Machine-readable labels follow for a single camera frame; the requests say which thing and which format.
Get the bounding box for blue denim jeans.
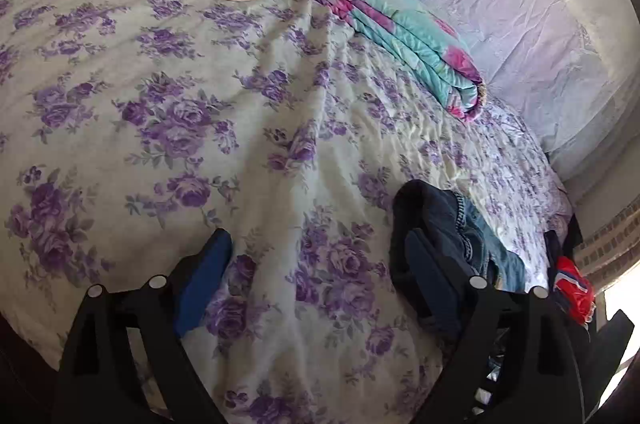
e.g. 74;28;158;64
390;179;526;338

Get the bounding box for red folded garment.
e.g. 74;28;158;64
552;256;596;328

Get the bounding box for beige checked curtain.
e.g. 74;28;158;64
573;198;640;293

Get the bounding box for dark navy garment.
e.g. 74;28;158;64
544;230;563;291

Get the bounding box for purple floral bed sheet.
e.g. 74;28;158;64
1;0;572;423

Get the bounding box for folded colourful floral blanket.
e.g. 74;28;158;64
319;0;486;122

